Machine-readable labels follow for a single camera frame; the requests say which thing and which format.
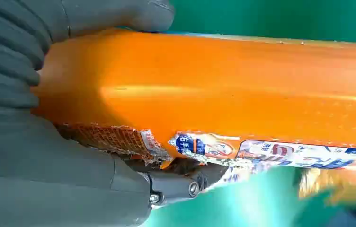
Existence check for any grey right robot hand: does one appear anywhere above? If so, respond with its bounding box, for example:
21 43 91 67
0 0 230 227

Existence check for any ribbed grey right arm sleeve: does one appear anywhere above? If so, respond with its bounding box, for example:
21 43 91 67
0 0 71 109

